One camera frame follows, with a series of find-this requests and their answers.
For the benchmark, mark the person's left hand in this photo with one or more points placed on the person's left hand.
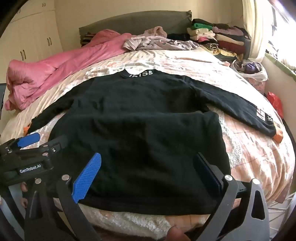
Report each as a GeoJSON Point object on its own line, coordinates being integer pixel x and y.
{"type": "Point", "coordinates": [23, 187]}

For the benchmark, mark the lilac crumpled garment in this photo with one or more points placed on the lilac crumpled garment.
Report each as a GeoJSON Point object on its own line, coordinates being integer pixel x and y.
{"type": "Point", "coordinates": [150, 42]}

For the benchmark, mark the peach patterned blanket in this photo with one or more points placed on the peach patterned blanket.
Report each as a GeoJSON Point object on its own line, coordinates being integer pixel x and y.
{"type": "Point", "coordinates": [249, 148]}

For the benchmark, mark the person's right hand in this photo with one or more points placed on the person's right hand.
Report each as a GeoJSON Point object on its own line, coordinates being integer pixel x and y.
{"type": "Point", "coordinates": [177, 234]}

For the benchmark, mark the dusty pink garment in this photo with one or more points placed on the dusty pink garment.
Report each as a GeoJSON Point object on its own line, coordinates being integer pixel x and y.
{"type": "Point", "coordinates": [157, 31]}

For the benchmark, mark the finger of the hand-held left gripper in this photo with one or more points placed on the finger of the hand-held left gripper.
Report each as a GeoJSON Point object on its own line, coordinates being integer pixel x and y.
{"type": "Point", "coordinates": [29, 139]}
{"type": "Point", "coordinates": [57, 143]}

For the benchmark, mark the olive green headboard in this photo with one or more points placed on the olive green headboard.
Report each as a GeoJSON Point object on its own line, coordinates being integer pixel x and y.
{"type": "Point", "coordinates": [138, 25]}

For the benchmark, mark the black sweater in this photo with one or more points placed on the black sweater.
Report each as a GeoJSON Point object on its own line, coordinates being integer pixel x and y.
{"type": "Point", "coordinates": [138, 127]}

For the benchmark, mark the window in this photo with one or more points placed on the window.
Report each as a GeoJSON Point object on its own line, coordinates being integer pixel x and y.
{"type": "Point", "coordinates": [286, 34]}

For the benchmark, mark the pink quilt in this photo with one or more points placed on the pink quilt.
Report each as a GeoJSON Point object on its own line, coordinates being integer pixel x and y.
{"type": "Point", "coordinates": [46, 74]}

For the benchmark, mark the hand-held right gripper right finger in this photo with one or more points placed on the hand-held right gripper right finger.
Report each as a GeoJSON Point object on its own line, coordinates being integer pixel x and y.
{"type": "Point", "coordinates": [208, 173]}

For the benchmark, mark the cream curtain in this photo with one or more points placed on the cream curtain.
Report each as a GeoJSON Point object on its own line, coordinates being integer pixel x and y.
{"type": "Point", "coordinates": [256, 30]}

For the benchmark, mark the black crumpled garment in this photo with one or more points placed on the black crumpled garment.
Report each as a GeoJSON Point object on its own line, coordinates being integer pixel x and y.
{"type": "Point", "coordinates": [178, 37]}

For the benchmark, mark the white plastic bag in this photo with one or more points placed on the white plastic bag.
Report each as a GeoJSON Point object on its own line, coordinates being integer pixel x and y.
{"type": "Point", "coordinates": [254, 75]}

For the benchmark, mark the red plastic bag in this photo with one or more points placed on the red plastic bag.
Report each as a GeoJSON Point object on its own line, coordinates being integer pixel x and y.
{"type": "Point", "coordinates": [275, 102]}

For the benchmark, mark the cream wardrobe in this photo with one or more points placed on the cream wardrobe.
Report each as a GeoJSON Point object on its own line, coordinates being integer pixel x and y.
{"type": "Point", "coordinates": [30, 34]}

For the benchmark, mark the striped pillow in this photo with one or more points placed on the striped pillow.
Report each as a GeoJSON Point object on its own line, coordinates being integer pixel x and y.
{"type": "Point", "coordinates": [86, 38]}

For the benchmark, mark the stack of folded clothes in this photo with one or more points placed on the stack of folded clothes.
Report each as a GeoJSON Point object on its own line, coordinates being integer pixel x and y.
{"type": "Point", "coordinates": [226, 41]}

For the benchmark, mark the green windowsill cover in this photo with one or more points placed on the green windowsill cover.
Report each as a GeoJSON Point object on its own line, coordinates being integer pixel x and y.
{"type": "Point", "coordinates": [284, 67]}

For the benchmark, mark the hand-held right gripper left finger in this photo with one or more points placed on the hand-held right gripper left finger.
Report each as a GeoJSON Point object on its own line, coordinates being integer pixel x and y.
{"type": "Point", "coordinates": [87, 176]}

